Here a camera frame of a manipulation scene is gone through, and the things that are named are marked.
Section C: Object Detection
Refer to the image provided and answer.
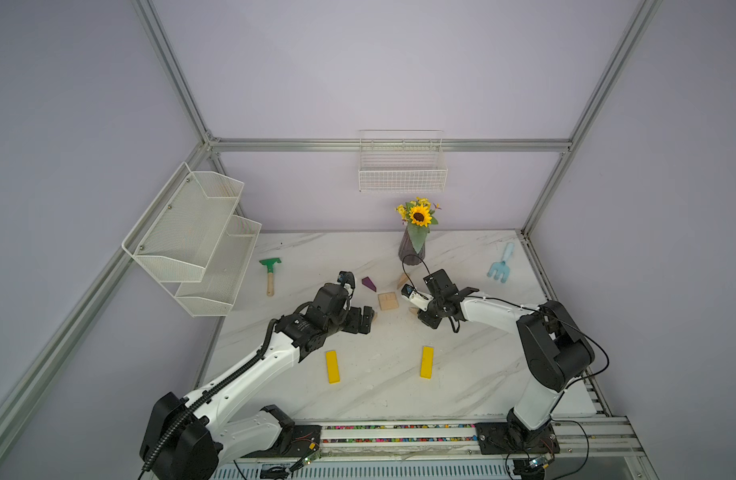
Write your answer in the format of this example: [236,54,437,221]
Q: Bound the wooden rectangular block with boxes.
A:
[378,292,397,304]
[379,299,399,311]

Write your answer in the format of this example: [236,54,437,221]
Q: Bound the purple triangular block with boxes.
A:
[361,277,378,292]

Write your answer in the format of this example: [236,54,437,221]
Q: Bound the yellow rectangular block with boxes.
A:
[325,351,341,384]
[420,346,435,380]

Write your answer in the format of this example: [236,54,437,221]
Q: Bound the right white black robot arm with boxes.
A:
[401,270,595,434]

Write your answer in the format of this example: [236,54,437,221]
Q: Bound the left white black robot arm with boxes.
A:
[140,302,376,479]

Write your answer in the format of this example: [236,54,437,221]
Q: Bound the light blue toy rake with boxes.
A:
[487,242,515,283]

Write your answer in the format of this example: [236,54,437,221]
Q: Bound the dark ribbed vase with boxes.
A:
[398,230,426,266]

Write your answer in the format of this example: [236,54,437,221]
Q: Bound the sunflower bouquet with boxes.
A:
[395,197,441,254]

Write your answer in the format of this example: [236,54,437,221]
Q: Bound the two-tier white mesh shelf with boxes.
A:
[122,163,262,317]

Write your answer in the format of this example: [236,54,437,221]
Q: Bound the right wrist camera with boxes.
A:
[401,284,432,311]

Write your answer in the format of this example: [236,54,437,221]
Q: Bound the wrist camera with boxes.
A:
[337,271,356,299]
[401,284,432,311]

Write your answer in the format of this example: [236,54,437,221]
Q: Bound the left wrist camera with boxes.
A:
[337,271,356,299]

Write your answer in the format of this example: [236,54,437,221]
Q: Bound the green toy hoe wooden handle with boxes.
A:
[259,257,282,297]

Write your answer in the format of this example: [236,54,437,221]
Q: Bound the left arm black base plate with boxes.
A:
[245,424,322,459]

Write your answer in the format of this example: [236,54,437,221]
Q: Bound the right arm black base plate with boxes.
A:
[475,421,560,455]

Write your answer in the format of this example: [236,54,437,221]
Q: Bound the white wire wall basket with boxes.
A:
[358,129,448,194]

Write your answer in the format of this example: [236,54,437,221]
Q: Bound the aluminium mounting rail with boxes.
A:
[144,415,645,466]

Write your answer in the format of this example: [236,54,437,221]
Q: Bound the aluminium frame profiles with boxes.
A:
[0,1,661,467]

